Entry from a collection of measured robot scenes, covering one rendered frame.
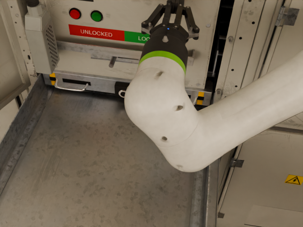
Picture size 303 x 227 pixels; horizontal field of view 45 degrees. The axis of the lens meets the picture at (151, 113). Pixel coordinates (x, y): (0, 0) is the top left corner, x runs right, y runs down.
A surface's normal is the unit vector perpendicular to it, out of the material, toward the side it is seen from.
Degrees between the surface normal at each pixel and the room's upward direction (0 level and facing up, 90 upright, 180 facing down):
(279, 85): 37
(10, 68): 90
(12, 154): 0
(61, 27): 90
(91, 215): 0
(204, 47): 90
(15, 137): 90
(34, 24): 61
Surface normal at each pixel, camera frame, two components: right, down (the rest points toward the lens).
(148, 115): -0.23, 0.42
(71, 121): 0.03, -0.68
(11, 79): 0.86, 0.39
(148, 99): -0.23, 0.01
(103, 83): -0.16, 0.72
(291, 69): -0.53, -0.43
